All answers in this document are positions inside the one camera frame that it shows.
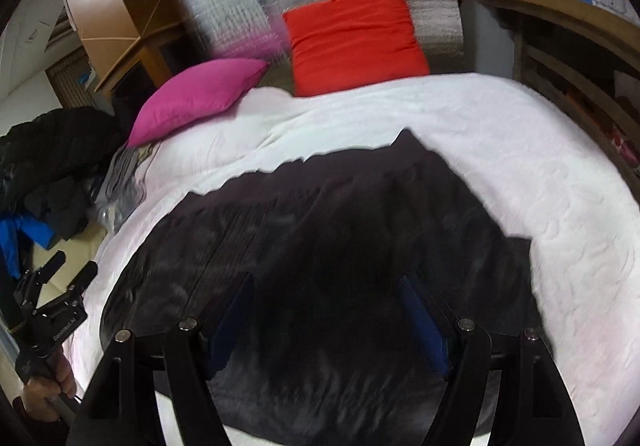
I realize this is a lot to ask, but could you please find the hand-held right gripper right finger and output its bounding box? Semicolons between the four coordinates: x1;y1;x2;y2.
397;275;586;446

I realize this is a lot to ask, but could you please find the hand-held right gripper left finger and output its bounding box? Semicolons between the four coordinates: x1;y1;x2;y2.
67;273;256;446

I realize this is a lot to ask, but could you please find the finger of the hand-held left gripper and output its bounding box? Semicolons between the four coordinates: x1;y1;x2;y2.
30;250;67;287
64;261;99;297

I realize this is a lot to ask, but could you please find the dark grey knit garment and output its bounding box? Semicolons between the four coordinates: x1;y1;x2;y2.
100;128;556;442

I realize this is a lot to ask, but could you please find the person's left forearm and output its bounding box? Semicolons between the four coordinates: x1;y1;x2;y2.
11;396;71;446

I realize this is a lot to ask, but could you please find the pile of black clothes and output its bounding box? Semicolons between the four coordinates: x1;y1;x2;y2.
0;106;126;247

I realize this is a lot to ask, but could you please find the person's left hand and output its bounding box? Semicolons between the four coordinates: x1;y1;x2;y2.
22;347;79;423

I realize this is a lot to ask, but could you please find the blue garment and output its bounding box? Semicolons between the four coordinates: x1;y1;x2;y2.
0;213;57;287

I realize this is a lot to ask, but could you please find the clear plastic bag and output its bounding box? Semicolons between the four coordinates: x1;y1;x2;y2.
95;146;161;231

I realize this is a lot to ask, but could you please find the white bedspread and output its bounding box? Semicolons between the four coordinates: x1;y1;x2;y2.
70;70;640;446

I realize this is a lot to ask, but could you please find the pink pillow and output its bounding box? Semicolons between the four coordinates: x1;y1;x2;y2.
127;58;271;148

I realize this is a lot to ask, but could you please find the red pillow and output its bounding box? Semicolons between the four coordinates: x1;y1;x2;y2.
282;0;431;96

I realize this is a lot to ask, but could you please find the wooden shelf unit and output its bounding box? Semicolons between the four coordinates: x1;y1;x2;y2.
465;0;640;187

